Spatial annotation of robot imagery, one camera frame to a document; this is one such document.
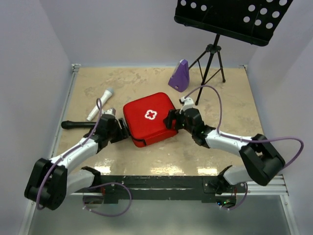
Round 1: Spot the red black medicine kit case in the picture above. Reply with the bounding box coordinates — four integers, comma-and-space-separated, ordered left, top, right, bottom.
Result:
123, 92, 178, 147

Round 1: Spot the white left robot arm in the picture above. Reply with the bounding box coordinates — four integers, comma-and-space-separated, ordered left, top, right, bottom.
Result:
24, 114, 129, 210

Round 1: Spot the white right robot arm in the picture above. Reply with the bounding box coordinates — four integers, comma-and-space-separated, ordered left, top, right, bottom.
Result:
163, 108, 286, 192

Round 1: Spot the purple metronome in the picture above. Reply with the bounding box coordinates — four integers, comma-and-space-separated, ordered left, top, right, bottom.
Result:
168, 59, 190, 93

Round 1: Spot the white microphone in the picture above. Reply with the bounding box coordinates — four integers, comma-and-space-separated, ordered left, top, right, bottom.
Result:
86, 88, 114, 121

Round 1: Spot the black microphone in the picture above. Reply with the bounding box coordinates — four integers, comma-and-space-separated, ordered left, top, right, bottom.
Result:
61, 120, 96, 130

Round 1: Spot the black music stand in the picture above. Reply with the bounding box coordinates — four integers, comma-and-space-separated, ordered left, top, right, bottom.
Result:
174, 0, 294, 106

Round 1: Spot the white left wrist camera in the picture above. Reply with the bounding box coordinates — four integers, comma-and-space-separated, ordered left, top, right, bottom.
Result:
102, 108, 116, 116

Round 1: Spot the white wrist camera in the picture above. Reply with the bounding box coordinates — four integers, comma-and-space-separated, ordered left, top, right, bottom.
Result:
102, 108, 116, 116
179, 97, 194, 114

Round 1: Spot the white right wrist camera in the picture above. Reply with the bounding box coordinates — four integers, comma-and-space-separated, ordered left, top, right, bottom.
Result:
179, 97, 194, 114

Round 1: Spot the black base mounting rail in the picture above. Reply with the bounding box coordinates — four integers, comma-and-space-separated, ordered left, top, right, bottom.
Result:
92, 175, 245, 203

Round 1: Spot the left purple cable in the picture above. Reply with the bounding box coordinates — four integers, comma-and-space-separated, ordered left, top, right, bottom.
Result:
35, 98, 103, 211

